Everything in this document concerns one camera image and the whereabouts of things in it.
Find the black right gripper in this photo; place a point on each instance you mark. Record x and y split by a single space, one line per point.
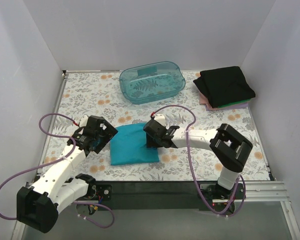
151 138

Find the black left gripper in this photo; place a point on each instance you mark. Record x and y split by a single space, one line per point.
106 136

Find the teal t-shirt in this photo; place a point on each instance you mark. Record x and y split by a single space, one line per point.
129 146

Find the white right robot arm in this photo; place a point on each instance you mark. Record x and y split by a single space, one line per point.
230 147

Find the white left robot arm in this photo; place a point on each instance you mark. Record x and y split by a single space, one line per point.
39 205

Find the floral patterned table mat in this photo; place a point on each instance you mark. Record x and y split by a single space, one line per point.
99 94

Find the teal transparent plastic basket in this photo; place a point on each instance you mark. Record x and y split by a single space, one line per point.
151 82

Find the pink folded t-shirt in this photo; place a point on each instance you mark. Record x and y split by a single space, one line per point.
203 100

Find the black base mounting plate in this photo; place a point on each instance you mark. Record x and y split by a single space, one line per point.
160 195

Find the black folded t-shirt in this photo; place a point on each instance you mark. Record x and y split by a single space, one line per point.
224 86

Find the lavender folded t-shirt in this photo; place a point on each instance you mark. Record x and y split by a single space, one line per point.
241 106

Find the green folded t-shirt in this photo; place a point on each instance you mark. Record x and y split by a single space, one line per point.
233 104

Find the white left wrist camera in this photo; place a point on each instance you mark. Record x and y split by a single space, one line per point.
83 121

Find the aluminium frame rail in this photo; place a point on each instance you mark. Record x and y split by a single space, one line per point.
258 191

